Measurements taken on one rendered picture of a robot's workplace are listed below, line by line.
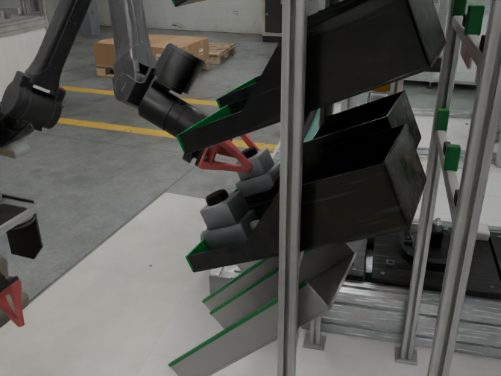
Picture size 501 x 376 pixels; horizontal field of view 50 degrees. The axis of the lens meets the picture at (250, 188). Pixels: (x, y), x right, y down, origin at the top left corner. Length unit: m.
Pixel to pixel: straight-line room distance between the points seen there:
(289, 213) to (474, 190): 0.18
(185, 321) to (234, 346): 0.42
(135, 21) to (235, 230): 0.48
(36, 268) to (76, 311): 1.85
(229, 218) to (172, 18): 9.78
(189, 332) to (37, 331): 0.31
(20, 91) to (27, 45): 4.27
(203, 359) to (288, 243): 0.26
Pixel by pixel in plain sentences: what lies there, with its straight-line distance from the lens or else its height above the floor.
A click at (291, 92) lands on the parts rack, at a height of 1.44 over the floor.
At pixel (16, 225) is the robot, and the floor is 1.03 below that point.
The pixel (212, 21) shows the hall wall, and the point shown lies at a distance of 10.03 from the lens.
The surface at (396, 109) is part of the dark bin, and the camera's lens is 0.72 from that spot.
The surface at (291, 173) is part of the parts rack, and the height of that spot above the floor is 1.36.
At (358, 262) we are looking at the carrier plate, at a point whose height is 0.97.
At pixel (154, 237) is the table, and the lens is 1.42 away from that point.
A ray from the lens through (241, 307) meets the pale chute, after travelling 0.85.
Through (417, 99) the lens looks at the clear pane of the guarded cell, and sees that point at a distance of 2.43.
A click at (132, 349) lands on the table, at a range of 1.09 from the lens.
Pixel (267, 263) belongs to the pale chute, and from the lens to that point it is 0.81.
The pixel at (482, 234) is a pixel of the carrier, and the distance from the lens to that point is 1.25.
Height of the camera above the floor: 1.57
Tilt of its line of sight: 25 degrees down
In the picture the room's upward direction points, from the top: 1 degrees counter-clockwise
